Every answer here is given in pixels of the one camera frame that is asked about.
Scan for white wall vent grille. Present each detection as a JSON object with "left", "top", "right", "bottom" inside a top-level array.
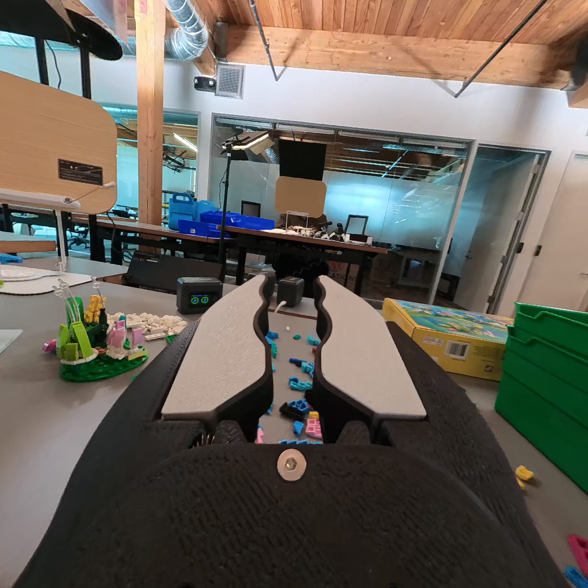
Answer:
[{"left": 215, "top": 62, "right": 245, "bottom": 99}]

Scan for black device box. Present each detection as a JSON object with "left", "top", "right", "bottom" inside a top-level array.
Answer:
[{"left": 177, "top": 277, "right": 224, "bottom": 315}]

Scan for green plastic storage bin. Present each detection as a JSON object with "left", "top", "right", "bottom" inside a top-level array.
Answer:
[{"left": 494, "top": 302, "right": 588, "bottom": 494}]

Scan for long wooden table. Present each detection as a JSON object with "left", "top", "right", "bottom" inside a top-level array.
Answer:
[{"left": 96, "top": 220, "right": 389, "bottom": 295}]

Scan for yellow toy box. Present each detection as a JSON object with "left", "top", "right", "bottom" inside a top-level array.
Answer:
[{"left": 382, "top": 298, "right": 514, "bottom": 382}]

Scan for silver air duct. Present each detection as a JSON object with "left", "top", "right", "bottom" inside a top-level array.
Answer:
[{"left": 165, "top": 0, "right": 212, "bottom": 58}]

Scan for stack of blue bins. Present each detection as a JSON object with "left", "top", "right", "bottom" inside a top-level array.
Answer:
[{"left": 168, "top": 192, "right": 275, "bottom": 237}]

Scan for black wall plaque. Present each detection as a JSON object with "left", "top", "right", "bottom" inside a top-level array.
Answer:
[{"left": 57, "top": 158, "right": 104, "bottom": 183}]

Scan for LED panel light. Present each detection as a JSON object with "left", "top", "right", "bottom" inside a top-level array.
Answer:
[{"left": 221, "top": 131, "right": 276, "bottom": 161}]

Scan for glass partition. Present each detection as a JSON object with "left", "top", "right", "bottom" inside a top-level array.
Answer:
[{"left": 209, "top": 112, "right": 476, "bottom": 301}]

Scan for white open door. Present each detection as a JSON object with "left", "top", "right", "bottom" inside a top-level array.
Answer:
[{"left": 517, "top": 152, "right": 588, "bottom": 313}]

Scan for scattered loose toy bricks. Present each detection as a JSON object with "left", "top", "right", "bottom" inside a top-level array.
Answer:
[{"left": 255, "top": 322, "right": 588, "bottom": 588}]

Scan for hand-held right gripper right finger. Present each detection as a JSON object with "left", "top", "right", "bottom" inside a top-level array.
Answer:
[{"left": 314, "top": 275, "right": 428, "bottom": 422}]

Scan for black equipment case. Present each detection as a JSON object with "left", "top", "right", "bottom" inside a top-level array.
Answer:
[{"left": 126, "top": 250, "right": 226, "bottom": 291}]

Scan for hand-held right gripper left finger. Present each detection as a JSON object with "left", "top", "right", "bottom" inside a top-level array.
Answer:
[{"left": 161, "top": 274, "right": 275, "bottom": 422}]

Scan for green brick tree model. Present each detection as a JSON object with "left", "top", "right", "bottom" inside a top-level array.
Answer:
[{"left": 42, "top": 278, "right": 149, "bottom": 383}]

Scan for black power station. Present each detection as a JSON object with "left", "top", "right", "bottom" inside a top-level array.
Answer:
[{"left": 276, "top": 277, "right": 305, "bottom": 307}]

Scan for pile of white plates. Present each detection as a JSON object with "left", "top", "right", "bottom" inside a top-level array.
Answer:
[{"left": 108, "top": 312, "right": 189, "bottom": 343}]

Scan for wooden post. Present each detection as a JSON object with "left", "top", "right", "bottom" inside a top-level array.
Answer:
[{"left": 134, "top": 0, "right": 166, "bottom": 226}]

